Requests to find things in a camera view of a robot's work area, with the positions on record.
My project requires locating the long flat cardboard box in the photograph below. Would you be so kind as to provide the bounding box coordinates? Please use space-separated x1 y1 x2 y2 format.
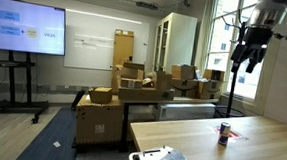
117 86 176 104

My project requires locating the large TV screen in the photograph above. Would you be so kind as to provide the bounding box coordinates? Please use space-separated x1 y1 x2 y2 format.
0 0 69 57

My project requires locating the red paper marker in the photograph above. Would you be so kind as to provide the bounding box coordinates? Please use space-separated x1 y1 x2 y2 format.
213 123 250 144

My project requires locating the white long radiator unit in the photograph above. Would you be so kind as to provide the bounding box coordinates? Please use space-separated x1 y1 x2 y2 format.
155 100 216 124

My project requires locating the plain cardboard box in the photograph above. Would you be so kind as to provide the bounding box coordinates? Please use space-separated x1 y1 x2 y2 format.
202 68 226 83
171 64 197 81

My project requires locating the Amazon smile cardboard box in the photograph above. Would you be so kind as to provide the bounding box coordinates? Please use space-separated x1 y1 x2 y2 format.
170 77 200 99
196 78 225 101

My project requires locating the white flat packet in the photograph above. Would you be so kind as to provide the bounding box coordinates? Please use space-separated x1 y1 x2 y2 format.
128 143 189 160

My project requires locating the large paned window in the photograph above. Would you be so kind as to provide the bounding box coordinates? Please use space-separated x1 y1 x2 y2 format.
204 0 273 102

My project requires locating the large labelled cardboard box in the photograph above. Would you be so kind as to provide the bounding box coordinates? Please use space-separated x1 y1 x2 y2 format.
73 92 126 150

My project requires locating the stacked open cardboard box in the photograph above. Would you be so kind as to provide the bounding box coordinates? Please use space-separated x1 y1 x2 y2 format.
119 62 146 90

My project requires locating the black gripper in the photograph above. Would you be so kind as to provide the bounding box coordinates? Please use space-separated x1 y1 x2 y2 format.
229 24 274 76

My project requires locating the small open cardboard box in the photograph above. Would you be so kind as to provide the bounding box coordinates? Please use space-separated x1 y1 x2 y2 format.
87 86 114 105

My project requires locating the small dark bottle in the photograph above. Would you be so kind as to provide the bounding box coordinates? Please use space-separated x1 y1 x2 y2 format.
217 121 232 147

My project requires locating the medium upright cardboard box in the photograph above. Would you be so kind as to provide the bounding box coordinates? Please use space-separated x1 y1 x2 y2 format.
154 70 174 92

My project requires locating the black TV stand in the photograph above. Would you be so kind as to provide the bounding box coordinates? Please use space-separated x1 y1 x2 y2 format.
0 50 53 125

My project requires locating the black frame side table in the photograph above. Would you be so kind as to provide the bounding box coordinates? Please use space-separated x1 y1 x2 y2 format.
118 93 220 159

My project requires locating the white tall cabinet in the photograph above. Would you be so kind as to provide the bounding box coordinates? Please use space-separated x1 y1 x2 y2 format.
152 11 199 76

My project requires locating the black coat rack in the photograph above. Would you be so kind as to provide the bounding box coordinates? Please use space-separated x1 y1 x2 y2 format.
212 10 256 121

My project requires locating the white blue package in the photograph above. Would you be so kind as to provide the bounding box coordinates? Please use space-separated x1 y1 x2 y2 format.
194 69 204 81

